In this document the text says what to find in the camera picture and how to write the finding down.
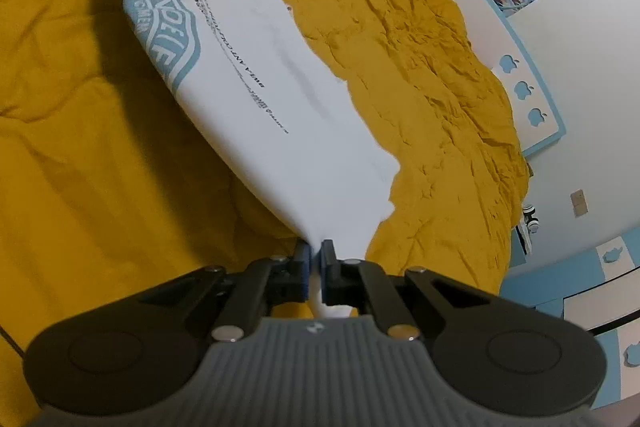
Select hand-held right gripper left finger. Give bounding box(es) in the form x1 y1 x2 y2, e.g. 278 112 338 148
144 239 314 342

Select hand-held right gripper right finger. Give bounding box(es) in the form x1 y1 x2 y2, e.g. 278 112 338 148
319 239 494 342

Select white printed sweatshirt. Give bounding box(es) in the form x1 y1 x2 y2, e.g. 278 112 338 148
119 0 402 322

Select blue nightstand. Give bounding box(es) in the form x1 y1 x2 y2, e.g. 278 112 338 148
509 227 537 269

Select black white headphones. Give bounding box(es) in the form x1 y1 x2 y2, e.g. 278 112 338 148
522 204 542 234

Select yellow quilted blanket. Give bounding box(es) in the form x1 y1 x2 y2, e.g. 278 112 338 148
0 0 532 360

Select blue white wardrobe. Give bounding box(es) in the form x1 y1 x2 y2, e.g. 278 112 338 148
499 227 640 410

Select white blue bed headboard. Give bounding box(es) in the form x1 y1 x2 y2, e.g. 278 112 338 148
370 0 567 158

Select beige wall socket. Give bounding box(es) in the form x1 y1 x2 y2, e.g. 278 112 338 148
570 189 589 218

